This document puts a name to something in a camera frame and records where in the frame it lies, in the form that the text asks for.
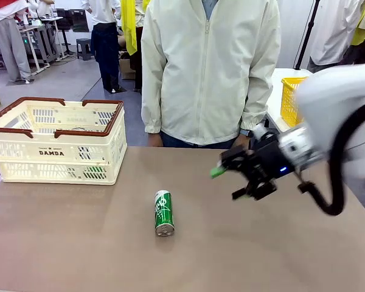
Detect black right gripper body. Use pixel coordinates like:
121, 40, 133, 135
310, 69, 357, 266
241, 133, 293, 184

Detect person's left forearm cream sleeve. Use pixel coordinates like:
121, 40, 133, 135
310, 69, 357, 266
240, 72, 278, 132

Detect person's right forearm cream sleeve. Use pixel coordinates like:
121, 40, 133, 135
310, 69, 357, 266
141, 75, 167, 134

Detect yellow plastic shopping basket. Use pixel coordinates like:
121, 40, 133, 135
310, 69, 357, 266
280, 77, 308, 128

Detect person's left hand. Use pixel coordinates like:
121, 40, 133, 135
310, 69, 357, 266
231, 134, 252, 150

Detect person's right hand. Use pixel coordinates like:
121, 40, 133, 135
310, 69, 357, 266
147, 131, 165, 148

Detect white side table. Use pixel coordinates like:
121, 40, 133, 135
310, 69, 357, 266
266, 68, 310, 134

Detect person in cream jacket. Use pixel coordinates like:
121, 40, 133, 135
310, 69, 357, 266
141, 0, 281, 150

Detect person in dark red trousers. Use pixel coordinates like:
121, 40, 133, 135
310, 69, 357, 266
133, 5, 144, 94

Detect black tripod pole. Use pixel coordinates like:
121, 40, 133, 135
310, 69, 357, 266
294, 0, 322, 70

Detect small cardboard box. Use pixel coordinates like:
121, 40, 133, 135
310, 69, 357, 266
119, 57, 137, 80

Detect person in white shirt grey trousers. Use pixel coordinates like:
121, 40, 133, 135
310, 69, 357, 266
307, 0, 365, 74

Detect person in white shirt dark trousers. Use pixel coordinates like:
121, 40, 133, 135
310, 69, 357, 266
80, 0, 127, 94

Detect yellow hanging cloth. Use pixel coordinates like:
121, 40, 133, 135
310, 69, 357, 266
120, 0, 138, 56

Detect dark grey stool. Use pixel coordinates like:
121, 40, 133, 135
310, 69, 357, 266
75, 38, 94, 61

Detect black monitor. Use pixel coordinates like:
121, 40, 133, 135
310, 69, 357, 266
71, 9, 91, 33

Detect black office chair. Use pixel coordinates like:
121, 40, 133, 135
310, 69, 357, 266
56, 9, 76, 57

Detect white-top workshop desk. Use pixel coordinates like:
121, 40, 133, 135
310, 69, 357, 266
16, 16, 64, 74

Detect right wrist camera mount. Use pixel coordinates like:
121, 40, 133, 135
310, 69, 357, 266
251, 123, 276, 142

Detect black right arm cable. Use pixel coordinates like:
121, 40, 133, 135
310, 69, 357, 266
297, 100, 365, 217

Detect cream basket with brown handles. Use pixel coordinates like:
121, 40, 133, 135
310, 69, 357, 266
0, 96, 128, 186

